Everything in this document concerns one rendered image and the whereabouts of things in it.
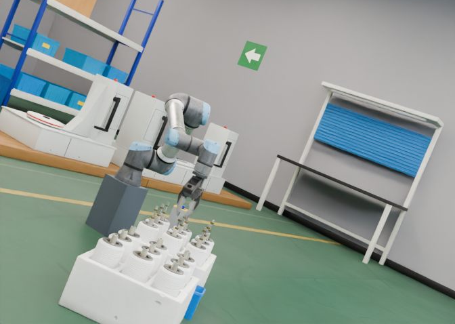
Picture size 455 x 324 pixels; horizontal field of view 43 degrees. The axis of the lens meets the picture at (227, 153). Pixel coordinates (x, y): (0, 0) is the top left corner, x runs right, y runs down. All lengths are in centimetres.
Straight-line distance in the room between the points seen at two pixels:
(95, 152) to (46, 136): 53
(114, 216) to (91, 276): 112
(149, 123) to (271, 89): 351
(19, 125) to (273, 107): 458
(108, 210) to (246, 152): 551
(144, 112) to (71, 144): 94
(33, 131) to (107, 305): 275
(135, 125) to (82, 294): 354
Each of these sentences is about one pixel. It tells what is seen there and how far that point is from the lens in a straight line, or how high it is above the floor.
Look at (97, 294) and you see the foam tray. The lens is 205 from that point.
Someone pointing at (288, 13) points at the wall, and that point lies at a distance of 889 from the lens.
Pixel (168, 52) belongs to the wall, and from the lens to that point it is 989.
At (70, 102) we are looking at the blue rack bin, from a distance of 812.
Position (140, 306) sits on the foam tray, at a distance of 201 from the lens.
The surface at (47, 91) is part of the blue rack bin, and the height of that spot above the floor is 36.
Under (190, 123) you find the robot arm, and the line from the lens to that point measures 297.
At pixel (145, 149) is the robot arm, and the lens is 315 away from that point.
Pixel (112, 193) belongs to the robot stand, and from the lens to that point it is 316.
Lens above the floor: 76
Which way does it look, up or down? 2 degrees down
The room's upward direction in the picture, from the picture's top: 23 degrees clockwise
